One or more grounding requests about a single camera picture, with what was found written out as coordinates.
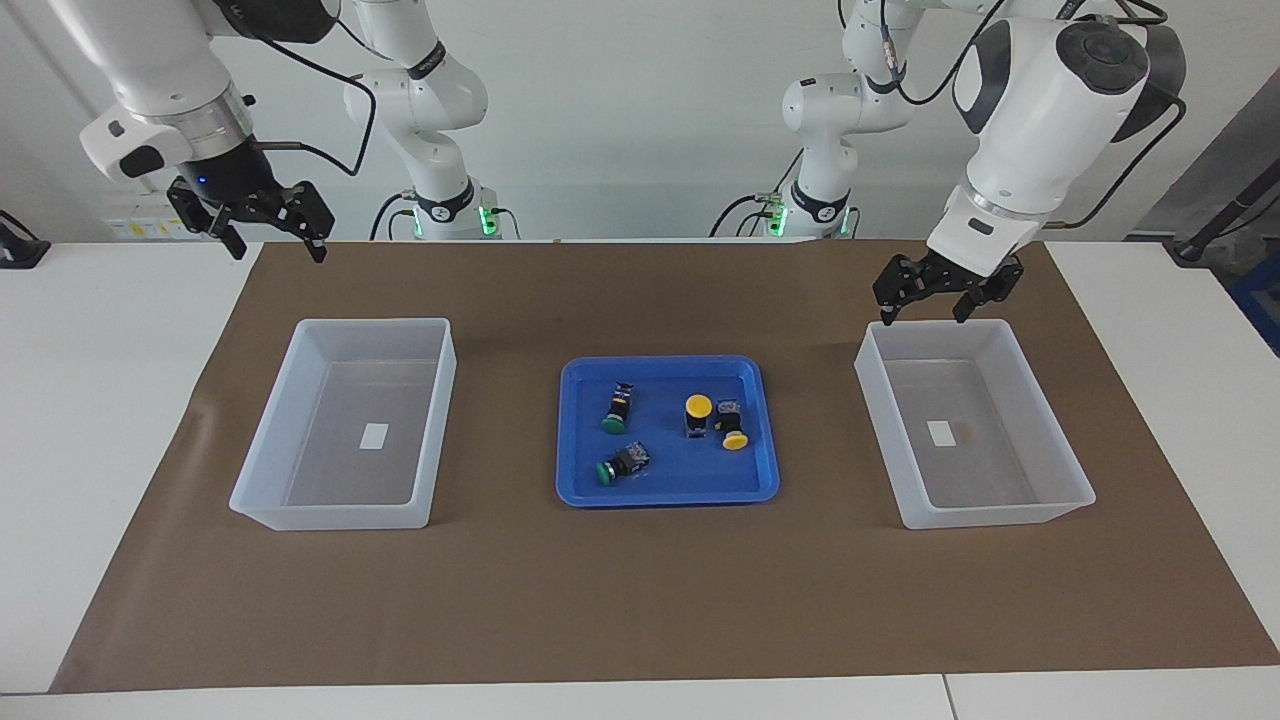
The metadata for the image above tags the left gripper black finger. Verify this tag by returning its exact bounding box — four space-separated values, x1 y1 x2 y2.
952 260 1024 325
872 255 928 327

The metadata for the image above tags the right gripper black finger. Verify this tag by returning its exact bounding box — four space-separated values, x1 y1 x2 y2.
166 180 249 263
278 180 335 265

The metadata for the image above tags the green push button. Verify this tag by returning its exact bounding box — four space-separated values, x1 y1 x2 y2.
595 443 651 487
601 380 637 435

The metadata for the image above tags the translucent white plastic box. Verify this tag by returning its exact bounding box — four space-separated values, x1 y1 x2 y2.
855 319 1097 530
229 318 458 531

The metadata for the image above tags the black stand pole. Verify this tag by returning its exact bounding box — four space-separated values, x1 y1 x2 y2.
1170 165 1280 263

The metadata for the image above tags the blue plastic crate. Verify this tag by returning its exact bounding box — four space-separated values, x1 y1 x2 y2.
1230 250 1280 356

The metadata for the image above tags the blue plastic tray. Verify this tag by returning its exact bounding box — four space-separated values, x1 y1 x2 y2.
556 355 781 508

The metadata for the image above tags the grey partition panel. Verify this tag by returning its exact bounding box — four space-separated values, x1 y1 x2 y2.
1130 70 1280 241

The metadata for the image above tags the brown table mat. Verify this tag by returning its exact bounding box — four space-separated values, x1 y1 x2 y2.
50 240 1280 693

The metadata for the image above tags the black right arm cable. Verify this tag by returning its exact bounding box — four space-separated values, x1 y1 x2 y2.
205 0 379 179

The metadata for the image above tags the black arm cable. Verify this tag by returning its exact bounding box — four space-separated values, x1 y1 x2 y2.
205 0 379 179
838 0 1191 231

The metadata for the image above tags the black base cable bundle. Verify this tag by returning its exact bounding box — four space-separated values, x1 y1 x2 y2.
370 193 416 241
708 150 803 239

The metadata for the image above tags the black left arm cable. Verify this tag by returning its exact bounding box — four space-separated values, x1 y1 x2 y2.
838 0 1191 231

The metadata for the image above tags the black clamp mount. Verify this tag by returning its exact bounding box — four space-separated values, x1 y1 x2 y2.
0 210 51 269

